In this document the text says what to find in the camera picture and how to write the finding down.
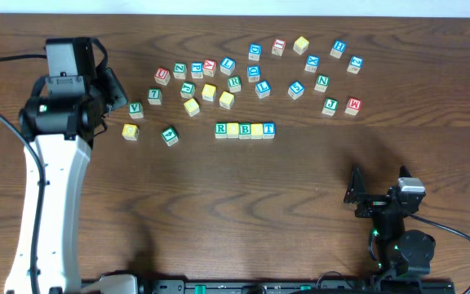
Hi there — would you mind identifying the green N block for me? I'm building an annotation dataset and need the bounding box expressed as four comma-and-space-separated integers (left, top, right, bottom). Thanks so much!
314, 75, 330, 92

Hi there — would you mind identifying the blue D block lower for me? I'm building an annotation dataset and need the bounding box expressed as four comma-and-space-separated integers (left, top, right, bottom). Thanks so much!
247, 65, 261, 82

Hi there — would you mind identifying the blue l block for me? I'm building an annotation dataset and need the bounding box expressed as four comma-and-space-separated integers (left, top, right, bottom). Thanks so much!
219, 56, 236, 76
255, 80, 271, 99

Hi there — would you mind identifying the green j block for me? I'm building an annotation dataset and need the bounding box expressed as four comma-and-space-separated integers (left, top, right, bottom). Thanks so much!
321, 98, 339, 116
180, 82, 196, 99

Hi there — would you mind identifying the blue T block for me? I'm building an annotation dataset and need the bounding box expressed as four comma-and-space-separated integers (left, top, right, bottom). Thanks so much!
263, 122, 276, 139

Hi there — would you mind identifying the green 7 block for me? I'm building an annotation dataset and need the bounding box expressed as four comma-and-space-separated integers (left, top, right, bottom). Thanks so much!
147, 88, 162, 105

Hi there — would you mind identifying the green 4 block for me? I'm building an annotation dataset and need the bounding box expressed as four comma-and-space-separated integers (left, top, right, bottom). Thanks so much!
162, 127, 179, 146

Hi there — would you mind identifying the green V block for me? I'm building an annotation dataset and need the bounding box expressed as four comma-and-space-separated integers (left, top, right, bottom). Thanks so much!
128, 102, 144, 119

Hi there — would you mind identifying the yellow C block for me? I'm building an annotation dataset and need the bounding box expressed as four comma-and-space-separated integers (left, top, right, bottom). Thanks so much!
184, 98, 200, 117

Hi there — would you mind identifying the green J block left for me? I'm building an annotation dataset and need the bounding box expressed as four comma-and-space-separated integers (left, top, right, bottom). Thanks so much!
180, 82, 196, 99

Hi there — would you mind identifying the red U block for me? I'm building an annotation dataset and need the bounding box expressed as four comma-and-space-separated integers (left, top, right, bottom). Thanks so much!
154, 67, 171, 86

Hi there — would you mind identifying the green r block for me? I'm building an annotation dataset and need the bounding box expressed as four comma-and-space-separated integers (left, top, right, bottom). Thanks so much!
228, 76, 242, 93
215, 122, 228, 139

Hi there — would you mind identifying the blue d block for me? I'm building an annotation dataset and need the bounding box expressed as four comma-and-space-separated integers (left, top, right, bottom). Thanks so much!
248, 43, 262, 61
247, 65, 261, 82

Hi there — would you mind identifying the red I block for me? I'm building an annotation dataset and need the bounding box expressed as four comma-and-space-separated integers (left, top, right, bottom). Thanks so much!
272, 38, 286, 56

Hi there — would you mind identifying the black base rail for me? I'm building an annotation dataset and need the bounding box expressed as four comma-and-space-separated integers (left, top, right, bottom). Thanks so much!
95, 271, 456, 294

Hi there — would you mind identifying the green Z block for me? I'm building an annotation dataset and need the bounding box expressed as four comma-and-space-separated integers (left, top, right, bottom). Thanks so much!
173, 62, 187, 79

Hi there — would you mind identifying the yellow block top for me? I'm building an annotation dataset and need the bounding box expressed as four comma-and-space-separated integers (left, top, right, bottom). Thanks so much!
293, 36, 309, 55

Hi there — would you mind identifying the blue D block upper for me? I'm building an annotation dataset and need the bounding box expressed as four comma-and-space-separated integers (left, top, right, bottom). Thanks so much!
248, 43, 262, 61

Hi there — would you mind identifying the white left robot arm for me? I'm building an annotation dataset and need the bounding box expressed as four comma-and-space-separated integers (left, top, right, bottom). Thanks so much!
4, 37, 140, 293

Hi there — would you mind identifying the blue 5 block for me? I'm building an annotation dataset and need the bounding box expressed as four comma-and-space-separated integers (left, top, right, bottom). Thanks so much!
288, 81, 305, 100

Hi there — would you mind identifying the red A block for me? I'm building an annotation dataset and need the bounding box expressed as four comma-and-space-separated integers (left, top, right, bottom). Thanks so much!
202, 59, 217, 77

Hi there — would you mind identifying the green B block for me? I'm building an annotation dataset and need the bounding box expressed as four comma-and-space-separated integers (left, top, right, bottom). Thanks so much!
238, 122, 251, 140

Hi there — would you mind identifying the blue 2 block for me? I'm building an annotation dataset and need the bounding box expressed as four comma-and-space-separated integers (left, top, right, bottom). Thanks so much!
347, 56, 364, 74

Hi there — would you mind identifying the green J block right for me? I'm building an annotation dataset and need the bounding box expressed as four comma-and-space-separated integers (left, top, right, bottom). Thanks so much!
321, 98, 339, 116

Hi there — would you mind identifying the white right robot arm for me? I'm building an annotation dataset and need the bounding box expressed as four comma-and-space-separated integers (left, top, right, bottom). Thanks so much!
344, 164, 436, 291

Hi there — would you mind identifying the blue P block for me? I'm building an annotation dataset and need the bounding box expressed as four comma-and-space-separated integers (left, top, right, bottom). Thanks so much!
190, 62, 204, 79

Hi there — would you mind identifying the blue H block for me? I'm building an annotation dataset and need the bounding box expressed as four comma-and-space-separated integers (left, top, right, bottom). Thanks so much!
330, 40, 347, 59

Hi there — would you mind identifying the yellow O block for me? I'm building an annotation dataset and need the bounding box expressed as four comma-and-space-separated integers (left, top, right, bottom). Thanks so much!
226, 122, 239, 139

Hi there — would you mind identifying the yellow S block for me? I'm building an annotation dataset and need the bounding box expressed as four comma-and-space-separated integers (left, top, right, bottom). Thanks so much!
219, 91, 235, 109

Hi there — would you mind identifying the blue X block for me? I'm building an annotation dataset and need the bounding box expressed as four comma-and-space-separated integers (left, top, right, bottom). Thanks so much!
304, 55, 320, 73

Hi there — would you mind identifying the red M block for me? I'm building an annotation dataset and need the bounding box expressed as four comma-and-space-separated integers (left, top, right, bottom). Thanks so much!
344, 97, 362, 116

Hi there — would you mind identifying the yellow K block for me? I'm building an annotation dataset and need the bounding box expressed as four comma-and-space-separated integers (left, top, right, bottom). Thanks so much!
202, 84, 216, 102

